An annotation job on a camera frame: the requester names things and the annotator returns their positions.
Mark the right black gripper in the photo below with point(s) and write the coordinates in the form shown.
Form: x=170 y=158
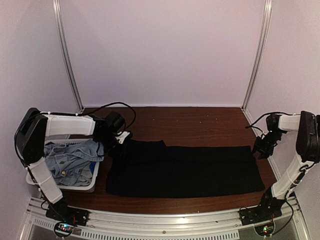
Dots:
x=258 y=147

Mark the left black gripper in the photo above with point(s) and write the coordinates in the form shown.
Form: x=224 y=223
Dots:
x=117 y=154

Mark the black t-shirt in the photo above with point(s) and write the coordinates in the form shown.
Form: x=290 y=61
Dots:
x=151 y=169

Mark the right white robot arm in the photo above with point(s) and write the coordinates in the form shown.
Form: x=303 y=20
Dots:
x=305 y=154

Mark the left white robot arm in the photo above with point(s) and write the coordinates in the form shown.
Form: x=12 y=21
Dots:
x=62 y=151

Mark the white laundry basket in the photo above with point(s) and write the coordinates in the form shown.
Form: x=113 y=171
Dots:
x=82 y=186

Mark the light blue denim garment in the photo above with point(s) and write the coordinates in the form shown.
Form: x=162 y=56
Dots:
x=75 y=160

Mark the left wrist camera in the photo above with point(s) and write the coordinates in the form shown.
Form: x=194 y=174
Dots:
x=123 y=137

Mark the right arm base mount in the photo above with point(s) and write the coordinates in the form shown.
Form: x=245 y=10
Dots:
x=256 y=215

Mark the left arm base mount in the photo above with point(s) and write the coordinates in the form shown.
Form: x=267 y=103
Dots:
x=70 y=215

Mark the front aluminium rail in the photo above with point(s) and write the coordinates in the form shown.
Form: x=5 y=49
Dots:
x=106 y=225

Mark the left aluminium frame post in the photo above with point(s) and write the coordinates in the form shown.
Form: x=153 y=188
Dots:
x=65 y=54

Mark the aluminium frame post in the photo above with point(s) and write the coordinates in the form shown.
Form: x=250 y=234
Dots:
x=264 y=31
x=65 y=54

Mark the right aluminium frame post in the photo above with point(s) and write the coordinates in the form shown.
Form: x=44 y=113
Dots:
x=264 y=31

